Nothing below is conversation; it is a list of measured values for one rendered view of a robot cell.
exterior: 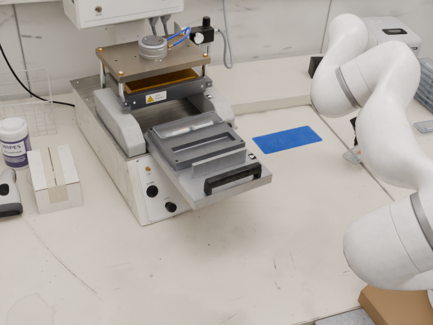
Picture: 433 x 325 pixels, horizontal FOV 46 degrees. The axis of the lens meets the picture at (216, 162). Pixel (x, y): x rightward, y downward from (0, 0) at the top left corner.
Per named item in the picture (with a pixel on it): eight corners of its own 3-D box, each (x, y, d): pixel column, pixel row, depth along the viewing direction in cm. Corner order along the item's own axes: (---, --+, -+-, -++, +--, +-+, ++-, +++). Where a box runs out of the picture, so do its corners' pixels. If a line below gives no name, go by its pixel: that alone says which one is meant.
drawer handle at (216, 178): (203, 191, 120) (203, 178, 118) (256, 173, 126) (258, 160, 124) (207, 196, 119) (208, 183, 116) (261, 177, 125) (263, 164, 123)
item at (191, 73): (109, 75, 150) (106, 45, 144) (176, 61, 160) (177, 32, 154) (132, 104, 139) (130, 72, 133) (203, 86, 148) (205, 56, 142)
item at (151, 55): (90, 68, 153) (86, 26, 145) (183, 48, 166) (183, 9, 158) (121, 107, 137) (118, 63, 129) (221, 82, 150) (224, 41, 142)
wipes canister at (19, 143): (4, 156, 161) (-6, 116, 152) (33, 152, 163) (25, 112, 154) (5, 173, 155) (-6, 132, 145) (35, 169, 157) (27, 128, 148)
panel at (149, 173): (147, 224, 141) (133, 159, 135) (240, 191, 153) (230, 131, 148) (151, 226, 139) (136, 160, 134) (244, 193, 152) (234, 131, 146)
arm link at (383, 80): (413, 290, 84) (517, 255, 77) (383, 260, 77) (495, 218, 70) (350, 93, 118) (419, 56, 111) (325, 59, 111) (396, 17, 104)
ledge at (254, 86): (200, 77, 207) (200, 66, 205) (378, 55, 231) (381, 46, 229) (225, 117, 185) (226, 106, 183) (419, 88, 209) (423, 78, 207)
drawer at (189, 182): (142, 145, 139) (140, 120, 134) (212, 125, 148) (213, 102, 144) (193, 213, 120) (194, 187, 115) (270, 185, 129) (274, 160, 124)
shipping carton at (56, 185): (31, 173, 155) (26, 149, 150) (75, 166, 159) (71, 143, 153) (35, 215, 142) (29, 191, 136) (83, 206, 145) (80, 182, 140)
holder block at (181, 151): (147, 136, 136) (147, 128, 134) (212, 118, 145) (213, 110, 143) (175, 171, 125) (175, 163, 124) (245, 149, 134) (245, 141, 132)
